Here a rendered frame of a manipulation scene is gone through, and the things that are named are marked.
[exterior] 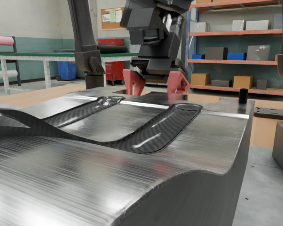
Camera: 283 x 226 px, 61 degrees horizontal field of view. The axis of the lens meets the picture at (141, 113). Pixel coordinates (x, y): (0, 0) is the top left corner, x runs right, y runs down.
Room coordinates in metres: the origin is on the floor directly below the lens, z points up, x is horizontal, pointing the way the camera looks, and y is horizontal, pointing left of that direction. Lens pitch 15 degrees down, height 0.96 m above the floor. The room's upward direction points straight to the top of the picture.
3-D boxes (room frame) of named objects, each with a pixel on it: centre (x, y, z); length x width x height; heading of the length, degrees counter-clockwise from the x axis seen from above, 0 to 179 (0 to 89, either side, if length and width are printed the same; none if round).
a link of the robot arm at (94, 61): (0.81, 0.16, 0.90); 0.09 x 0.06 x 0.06; 38
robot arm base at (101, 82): (0.82, 0.16, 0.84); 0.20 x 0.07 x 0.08; 63
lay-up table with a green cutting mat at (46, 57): (4.37, 1.32, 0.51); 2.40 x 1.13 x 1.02; 62
